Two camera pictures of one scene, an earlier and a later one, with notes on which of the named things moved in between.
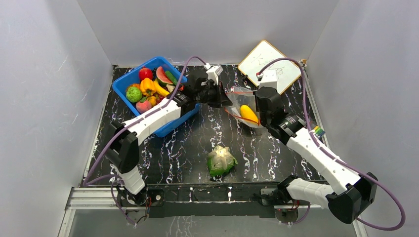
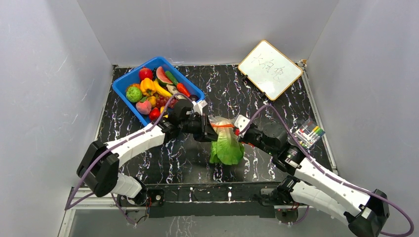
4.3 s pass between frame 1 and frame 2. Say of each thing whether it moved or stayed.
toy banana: stayed
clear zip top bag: moved
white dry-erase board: stayed
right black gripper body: moved
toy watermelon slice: stayed
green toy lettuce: moved
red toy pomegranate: stayed
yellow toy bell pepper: stayed
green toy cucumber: stayed
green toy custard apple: stayed
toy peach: stayed
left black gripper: moved
